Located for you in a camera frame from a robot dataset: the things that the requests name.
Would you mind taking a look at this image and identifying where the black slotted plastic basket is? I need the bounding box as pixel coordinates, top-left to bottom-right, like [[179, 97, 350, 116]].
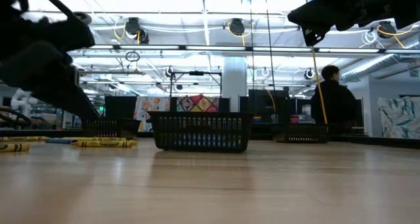
[[81, 118, 142, 139], [272, 122, 331, 145], [149, 111, 254, 154]]

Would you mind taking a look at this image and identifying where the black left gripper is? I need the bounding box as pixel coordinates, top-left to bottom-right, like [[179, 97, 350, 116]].
[[0, 41, 102, 121]]

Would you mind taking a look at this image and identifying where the colourful patchwork cloth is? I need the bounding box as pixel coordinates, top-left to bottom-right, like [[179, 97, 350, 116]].
[[176, 94, 221, 113]]

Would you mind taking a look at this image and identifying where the floral patterned cloth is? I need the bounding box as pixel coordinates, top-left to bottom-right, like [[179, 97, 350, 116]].
[[133, 96, 171, 133]]

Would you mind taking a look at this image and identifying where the black partition panel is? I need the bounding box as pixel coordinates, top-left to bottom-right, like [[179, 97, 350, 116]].
[[104, 95, 137, 120]]

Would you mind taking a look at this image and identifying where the person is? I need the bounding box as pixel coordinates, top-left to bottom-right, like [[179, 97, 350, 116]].
[[310, 64, 358, 125]]

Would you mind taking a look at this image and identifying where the leaf patterned wall panel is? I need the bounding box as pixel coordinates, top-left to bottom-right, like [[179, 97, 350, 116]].
[[377, 97, 420, 139]]

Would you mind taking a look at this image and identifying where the hanging black cable ring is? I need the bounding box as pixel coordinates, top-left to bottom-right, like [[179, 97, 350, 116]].
[[125, 51, 141, 63]]

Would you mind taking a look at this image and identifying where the thin black hanging cable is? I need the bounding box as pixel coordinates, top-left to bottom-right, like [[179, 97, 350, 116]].
[[249, 0, 256, 112]]

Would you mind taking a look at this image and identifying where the white robot figure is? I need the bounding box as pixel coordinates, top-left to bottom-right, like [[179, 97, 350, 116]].
[[9, 87, 39, 120]]

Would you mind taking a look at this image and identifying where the yellow hanging cable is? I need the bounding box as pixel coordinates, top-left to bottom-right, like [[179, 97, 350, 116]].
[[310, 45, 329, 125]]

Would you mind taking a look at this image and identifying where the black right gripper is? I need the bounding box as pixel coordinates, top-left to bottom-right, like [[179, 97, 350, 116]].
[[287, 0, 420, 48]]

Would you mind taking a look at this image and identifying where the black ceiling cable reel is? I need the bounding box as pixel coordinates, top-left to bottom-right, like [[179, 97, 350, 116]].
[[377, 20, 397, 39], [124, 16, 150, 45], [228, 18, 246, 37]]

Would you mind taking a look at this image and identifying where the black cabinet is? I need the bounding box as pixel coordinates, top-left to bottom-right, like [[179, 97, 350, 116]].
[[239, 89, 290, 123]]

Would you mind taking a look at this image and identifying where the black metal frame stand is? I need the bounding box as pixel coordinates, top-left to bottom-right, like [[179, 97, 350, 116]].
[[169, 70, 223, 100]]

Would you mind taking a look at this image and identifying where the overhead light bar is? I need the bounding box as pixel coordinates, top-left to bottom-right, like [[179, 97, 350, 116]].
[[88, 43, 420, 55]]

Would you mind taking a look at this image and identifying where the white pillar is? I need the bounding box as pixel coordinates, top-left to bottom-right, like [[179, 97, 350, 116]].
[[222, 55, 248, 112]]

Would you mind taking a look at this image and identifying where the blue crayon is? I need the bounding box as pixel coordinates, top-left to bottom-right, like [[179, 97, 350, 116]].
[[45, 137, 79, 145]]

